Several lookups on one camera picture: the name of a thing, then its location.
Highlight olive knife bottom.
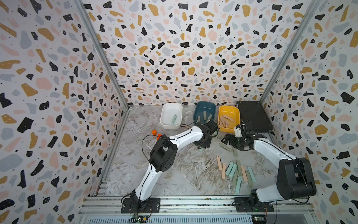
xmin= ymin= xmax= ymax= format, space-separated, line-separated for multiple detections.
xmin=236 ymin=160 xmax=242 ymax=176

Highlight mint knife lowest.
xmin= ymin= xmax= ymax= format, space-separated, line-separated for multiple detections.
xmin=235 ymin=176 xmax=242 ymax=194

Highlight pink knife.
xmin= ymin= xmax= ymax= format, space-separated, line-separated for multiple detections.
xmin=241 ymin=165 xmax=248 ymax=182
xmin=219 ymin=118 xmax=226 ymax=127
xmin=222 ymin=163 xmax=227 ymax=179
xmin=223 ymin=115 xmax=234 ymax=122
xmin=216 ymin=155 xmax=222 ymax=171
xmin=222 ymin=116 xmax=230 ymax=128

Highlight yellow storage box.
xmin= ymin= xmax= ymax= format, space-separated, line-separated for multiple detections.
xmin=218 ymin=105 xmax=241 ymax=134

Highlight pink knife beside olive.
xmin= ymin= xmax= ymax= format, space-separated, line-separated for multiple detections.
xmin=216 ymin=155 xmax=222 ymax=171

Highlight olive knife lowest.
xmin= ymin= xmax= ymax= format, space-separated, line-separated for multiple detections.
xmin=232 ymin=171 xmax=238 ymax=188

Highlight black case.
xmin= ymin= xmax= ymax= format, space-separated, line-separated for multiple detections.
xmin=236 ymin=101 xmax=273 ymax=133

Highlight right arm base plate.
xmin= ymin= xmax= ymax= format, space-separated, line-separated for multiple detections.
xmin=232 ymin=197 xmax=274 ymax=213

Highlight dark teal storage box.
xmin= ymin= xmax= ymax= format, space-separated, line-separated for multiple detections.
xmin=193 ymin=101 xmax=216 ymax=124

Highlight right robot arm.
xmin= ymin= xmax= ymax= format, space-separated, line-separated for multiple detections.
xmin=222 ymin=125 xmax=317 ymax=208

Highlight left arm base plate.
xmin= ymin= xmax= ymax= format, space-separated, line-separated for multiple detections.
xmin=121 ymin=197 xmax=161 ymax=214

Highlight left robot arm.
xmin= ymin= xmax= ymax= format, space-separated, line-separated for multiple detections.
xmin=130 ymin=120 xmax=218 ymax=206

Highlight white storage box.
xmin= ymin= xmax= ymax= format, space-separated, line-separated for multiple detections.
xmin=160 ymin=103 xmax=183 ymax=130

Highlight mint knife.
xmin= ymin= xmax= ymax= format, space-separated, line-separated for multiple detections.
xmin=171 ymin=114 xmax=177 ymax=124
xmin=248 ymin=166 xmax=257 ymax=183
xmin=229 ymin=164 xmax=237 ymax=178
xmin=226 ymin=161 xmax=234 ymax=176

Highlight aluminium front rail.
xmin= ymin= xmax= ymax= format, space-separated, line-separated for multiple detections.
xmin=79 ymin=196 xmax=319 ymax=224

